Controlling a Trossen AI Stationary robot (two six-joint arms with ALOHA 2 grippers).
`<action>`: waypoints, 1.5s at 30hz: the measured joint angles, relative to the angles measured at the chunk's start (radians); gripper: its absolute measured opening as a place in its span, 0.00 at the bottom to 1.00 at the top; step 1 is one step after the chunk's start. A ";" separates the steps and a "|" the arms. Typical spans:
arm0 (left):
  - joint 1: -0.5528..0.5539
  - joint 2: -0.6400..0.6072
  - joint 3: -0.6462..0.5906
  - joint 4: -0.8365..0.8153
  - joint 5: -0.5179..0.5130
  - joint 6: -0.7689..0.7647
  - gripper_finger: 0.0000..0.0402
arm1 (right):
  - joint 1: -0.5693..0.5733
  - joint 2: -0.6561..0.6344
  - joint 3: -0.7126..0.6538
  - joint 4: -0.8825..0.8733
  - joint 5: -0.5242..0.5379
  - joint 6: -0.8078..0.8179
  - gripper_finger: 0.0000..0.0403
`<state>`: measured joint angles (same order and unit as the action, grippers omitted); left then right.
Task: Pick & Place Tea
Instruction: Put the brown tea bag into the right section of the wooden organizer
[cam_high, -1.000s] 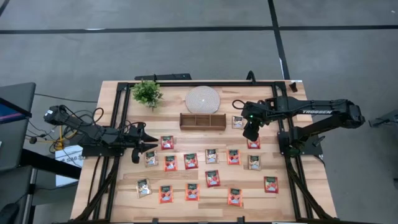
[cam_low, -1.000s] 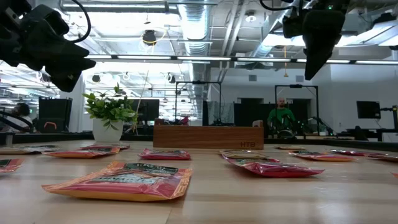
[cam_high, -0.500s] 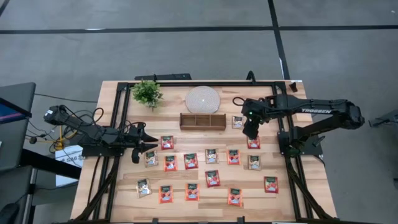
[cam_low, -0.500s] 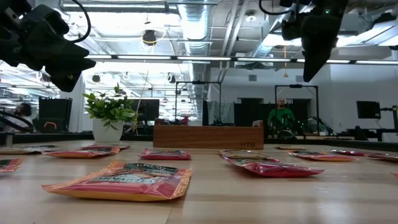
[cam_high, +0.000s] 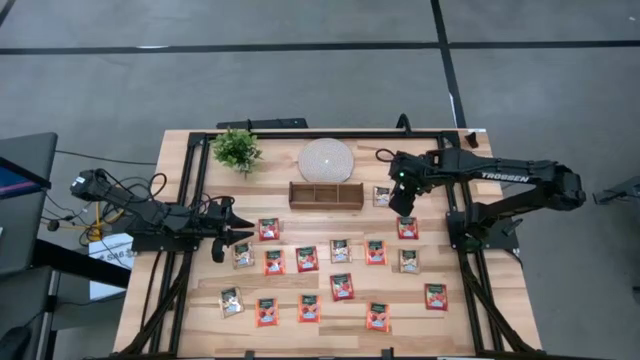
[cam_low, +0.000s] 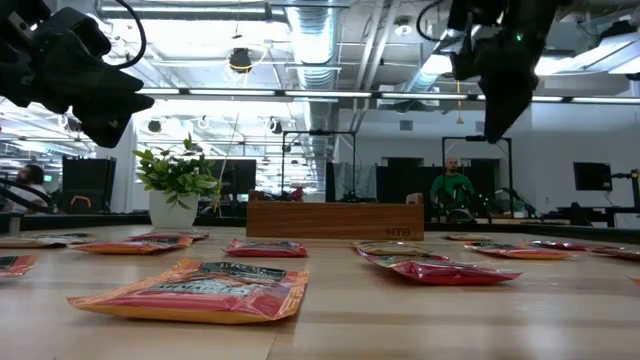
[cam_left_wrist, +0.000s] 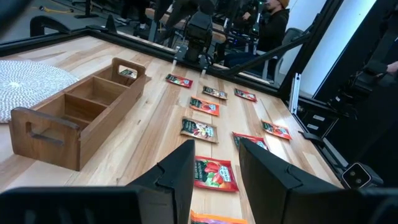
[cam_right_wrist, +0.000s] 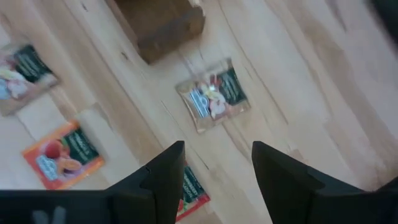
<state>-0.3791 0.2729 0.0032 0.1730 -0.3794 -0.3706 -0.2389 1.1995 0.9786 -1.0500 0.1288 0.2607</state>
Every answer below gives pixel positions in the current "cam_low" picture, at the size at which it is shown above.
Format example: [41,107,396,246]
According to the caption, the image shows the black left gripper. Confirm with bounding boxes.
[19,8,155,149]

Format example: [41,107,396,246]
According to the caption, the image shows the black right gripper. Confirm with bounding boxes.
[452,44,544,144]

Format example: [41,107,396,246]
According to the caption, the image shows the wooden tea box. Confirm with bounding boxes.
[245,189,425,241]

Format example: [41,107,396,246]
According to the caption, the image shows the black equipment case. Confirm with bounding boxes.
[60,156,118,215]

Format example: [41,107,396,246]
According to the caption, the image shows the person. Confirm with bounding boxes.
[0,163,51,215]
[429,157,476,221]

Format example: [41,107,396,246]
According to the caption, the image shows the black computer monitor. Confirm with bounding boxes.
[572,161,614,193]
[209,158,258,197]

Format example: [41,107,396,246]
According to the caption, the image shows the green plant in white pot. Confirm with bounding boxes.
[132,133,224,230]

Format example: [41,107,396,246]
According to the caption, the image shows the black partition screen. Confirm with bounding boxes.
[375,158,496,206]

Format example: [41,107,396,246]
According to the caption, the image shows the black desk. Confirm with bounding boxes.
[555,201,640,230]

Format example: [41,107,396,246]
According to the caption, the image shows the long ceiling light strip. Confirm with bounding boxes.
[137,87,640,106]

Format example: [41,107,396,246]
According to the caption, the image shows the silver spiral air duct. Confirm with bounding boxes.
[284,0,347,166]
[405,49,454,95]

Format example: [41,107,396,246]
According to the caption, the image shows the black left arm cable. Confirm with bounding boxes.
[112,0,148,70]

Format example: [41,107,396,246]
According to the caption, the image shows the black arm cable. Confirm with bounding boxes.
[416,0,454,44]
[112,0,148,70]

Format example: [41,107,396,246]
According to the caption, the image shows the black table edge rail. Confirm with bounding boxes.
[0,212,640,246]

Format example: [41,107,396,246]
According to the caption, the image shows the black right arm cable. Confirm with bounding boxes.
[416,0,454,44]

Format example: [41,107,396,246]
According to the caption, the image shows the black curved bracket handle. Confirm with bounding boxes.
[0,178,56,214]

